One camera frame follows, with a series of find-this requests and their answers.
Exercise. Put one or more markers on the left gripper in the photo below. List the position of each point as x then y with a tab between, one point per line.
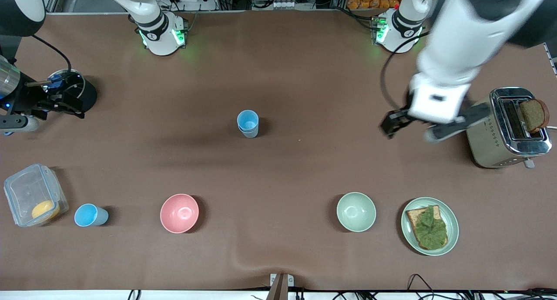
399	118

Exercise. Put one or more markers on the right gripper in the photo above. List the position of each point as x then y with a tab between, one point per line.
27	99

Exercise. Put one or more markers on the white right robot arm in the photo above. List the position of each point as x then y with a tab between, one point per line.
159	34

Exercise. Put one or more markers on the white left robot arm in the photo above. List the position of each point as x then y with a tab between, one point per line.
457	38

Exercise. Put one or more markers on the small blue object in saucepan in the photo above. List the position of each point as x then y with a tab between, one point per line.
55	80

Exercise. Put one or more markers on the clear container with blue rim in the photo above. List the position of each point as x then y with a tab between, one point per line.
26	189

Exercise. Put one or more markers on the beige and chrome toaster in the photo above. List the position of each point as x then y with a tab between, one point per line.
487	147

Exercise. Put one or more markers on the pale green bowl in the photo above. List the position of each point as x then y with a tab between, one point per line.
356	211

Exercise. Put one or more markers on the toast slice under lettuce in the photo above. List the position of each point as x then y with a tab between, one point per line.
411	219

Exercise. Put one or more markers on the yellow food piece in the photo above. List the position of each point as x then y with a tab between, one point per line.
45	209

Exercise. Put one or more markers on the brown tablecloth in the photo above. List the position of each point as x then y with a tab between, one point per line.
304	169

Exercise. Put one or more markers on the green lettuce leaf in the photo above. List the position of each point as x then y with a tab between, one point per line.
431	230

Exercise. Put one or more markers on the pale green plate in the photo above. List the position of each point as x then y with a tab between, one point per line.
452	221

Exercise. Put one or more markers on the brown bread slice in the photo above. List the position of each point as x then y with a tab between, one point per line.
533	115

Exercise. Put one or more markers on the pink bowl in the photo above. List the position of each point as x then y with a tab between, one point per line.
179	213

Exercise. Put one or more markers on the metal table clamp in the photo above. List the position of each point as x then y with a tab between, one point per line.
280	287

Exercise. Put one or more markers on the grey aluminium frame rail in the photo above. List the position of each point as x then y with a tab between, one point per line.
52	4

